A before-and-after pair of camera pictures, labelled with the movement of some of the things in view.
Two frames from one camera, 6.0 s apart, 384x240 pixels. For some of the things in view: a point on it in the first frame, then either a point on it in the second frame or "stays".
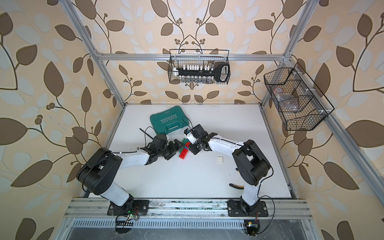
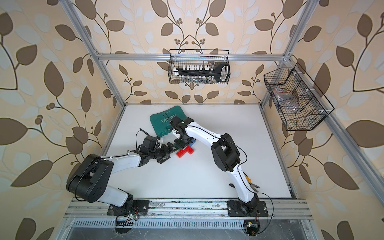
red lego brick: x=184 y=152 stays
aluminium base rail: x=97 y=209 stays
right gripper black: x=194 y=151 → x=181 y=145
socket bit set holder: x=218 y=72 stays
